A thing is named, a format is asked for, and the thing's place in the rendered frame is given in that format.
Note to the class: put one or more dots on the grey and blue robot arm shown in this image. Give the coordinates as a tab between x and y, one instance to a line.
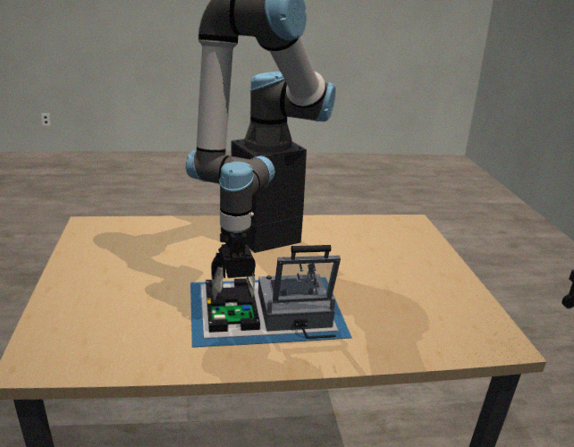
273	23

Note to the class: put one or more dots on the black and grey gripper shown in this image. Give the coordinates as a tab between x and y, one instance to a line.
236	265

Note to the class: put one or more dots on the green circuit board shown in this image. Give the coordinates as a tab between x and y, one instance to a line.
232	313

